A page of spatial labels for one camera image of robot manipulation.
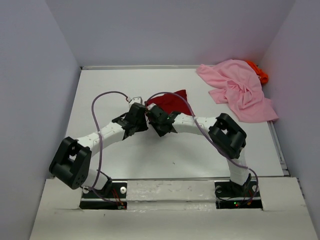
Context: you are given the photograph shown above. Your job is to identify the white cardboard front cover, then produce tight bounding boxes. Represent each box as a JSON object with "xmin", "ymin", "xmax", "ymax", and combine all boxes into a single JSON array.
[{"xmin": 30, "ymin": 177, "xmax": 317, "ymax": 240}]

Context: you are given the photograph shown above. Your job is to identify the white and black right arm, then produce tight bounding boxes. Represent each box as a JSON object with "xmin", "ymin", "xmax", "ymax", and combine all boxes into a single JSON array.
[{"xmin": 146, "ymin": 103, "xmax": 252, "ymax": 197}]

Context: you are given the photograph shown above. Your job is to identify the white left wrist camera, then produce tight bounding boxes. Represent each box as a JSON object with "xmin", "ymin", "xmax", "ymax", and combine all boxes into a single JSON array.
[{"xmin": 126, "ymin": 96, "xmax": 143, "ymax": 105}]

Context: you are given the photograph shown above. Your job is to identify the orange cloth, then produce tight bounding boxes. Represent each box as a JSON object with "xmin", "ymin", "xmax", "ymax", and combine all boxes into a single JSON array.
[{"xmin": 245, "ymin": 60, "xmax": 269, "ymax": 85}]

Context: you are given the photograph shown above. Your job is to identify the dark red t shirt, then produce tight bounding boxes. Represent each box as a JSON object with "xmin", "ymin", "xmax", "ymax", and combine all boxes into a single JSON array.
[{"xmin": 145, "ymin": 89, "xmax": 193, "ymax": 116}]

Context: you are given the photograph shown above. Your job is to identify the white back table rail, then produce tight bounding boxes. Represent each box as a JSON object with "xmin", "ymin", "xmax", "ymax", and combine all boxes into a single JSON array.
[{"xmin": 80, "ymin": 65, "xmax": 198, "ymax": 71}]

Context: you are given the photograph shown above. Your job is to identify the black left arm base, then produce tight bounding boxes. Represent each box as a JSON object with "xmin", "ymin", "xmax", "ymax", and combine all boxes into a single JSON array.
[{"xmin": 79, "ymin": 180, "xmax": 128, "ymax": 210}]

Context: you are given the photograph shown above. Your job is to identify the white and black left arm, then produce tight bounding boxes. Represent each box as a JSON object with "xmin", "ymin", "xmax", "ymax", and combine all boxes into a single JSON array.
[{"xmin": 49, "ymin": 102, "xmax": 148, "ymax": 199}]

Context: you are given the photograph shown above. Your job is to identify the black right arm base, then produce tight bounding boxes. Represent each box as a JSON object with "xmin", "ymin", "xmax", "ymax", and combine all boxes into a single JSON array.
[{"xmin": 214, "ymin": 180, "xmax": 263, "ymax": 210}]

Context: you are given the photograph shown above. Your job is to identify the pink t shirt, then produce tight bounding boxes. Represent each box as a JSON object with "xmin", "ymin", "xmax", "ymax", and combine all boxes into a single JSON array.
[{"xmin": 196, "ymin": 59, "xmax": 279, "ymax": 123}]

